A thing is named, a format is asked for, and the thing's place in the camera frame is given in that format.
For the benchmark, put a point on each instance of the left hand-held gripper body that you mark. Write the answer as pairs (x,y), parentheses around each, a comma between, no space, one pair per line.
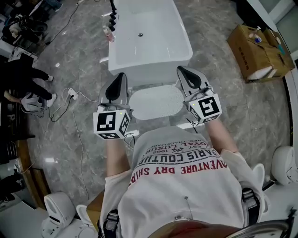
(109,123)

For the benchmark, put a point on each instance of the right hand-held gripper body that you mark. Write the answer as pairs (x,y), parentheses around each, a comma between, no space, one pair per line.
(205,109)

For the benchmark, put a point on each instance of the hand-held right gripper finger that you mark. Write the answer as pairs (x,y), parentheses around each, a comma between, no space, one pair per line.
(182,84)
(202,80)

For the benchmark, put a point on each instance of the white dotted bath mat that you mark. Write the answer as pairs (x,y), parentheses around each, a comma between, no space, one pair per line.
(156,104)

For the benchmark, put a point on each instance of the person's right forearm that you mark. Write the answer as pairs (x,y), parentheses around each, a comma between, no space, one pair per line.
(221,137)

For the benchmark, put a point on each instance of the person's left forearm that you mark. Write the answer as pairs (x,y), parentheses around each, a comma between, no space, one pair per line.
(116,158)

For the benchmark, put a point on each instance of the white bathtub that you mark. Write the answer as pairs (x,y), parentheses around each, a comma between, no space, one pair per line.
(151,53)

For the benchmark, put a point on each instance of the large brown cardboard box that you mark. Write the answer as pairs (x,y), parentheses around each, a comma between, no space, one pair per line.
(258,55)

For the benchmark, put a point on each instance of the pink toiletry bottle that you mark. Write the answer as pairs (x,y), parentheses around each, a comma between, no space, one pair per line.
(109,33)

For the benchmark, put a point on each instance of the small white pump bottle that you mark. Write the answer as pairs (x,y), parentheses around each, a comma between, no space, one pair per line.
(254,32)

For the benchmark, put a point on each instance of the white bag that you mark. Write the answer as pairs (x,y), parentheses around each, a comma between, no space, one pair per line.
(32,104)

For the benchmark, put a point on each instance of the black bathtub faucet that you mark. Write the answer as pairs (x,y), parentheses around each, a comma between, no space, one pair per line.
(113,16)

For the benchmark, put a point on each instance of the light wooden step board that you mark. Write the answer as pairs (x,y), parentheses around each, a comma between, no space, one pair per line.
(95,209)

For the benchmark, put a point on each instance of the person's white printed t-shirt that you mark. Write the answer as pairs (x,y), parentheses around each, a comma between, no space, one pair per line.
(181,197)

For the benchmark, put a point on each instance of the dark equipment pile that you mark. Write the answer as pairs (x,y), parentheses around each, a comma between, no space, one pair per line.
(23,32)

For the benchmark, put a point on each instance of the white display platform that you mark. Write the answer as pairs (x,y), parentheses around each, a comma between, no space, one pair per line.
(281,200)
(21,223)

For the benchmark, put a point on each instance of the grey head mount rim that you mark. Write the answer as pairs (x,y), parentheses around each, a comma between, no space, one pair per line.
(260,229)

